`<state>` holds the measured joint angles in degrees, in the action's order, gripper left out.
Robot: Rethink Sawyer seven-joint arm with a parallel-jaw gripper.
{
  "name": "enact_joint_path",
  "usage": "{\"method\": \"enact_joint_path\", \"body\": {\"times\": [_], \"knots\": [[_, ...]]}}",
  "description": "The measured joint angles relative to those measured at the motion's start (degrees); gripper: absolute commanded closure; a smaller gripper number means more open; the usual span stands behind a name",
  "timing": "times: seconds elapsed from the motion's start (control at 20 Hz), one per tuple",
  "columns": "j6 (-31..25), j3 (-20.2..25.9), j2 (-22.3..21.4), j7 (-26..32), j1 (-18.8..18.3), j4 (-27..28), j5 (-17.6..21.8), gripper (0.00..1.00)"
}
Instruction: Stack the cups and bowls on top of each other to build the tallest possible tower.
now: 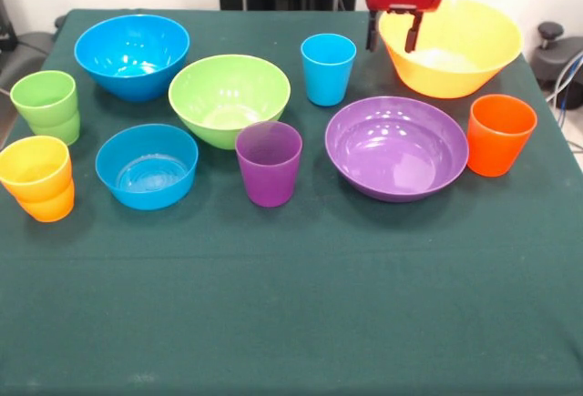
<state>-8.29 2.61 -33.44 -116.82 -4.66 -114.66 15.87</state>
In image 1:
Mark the yellow bowl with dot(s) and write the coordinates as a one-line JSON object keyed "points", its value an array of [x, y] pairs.
{"points": [[455, 79]]}

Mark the blue cup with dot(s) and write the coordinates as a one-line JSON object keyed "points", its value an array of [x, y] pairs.
{"points": [[328, 82]]}

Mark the purple bowl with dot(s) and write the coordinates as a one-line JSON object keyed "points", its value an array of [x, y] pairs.
{"points": [[396, 159]]}

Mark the red-orange cup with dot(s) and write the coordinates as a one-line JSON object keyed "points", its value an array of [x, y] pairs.
{"points": [[498, 150]]}

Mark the black stand with knob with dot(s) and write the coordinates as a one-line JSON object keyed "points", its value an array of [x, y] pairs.
{"points": [[551, 32]]}

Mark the green bowl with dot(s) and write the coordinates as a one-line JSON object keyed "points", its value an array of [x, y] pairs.
{"points": [[228, 95]]}

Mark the purple cup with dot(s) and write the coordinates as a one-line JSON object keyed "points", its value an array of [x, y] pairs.
{"points": [[268, 177]]}

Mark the large blue bowl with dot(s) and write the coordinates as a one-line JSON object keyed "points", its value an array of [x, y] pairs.
{"points": [[132, 75]]}

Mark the dark green table cloth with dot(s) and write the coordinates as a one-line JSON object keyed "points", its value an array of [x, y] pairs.
{"points": [[291, 300]]}

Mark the small blue bowl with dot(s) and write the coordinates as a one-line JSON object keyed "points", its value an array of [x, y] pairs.
{"points": [[146, 195]]}

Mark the black table clamp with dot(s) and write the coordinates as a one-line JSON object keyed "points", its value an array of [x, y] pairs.
{"points": [[59, 22]]}

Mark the green cup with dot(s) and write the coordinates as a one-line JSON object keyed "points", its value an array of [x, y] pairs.
{"points": [[43, 109], [61, 134]]}

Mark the dark equipment box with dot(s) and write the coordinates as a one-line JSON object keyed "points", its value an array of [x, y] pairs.
{"points": [[5, 27]]}

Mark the orange cup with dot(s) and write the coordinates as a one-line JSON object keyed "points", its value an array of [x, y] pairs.
{"points": [[48, 211]]}

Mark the yellow cup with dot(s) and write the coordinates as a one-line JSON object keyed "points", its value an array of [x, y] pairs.
{"points": [[34, 184]]}

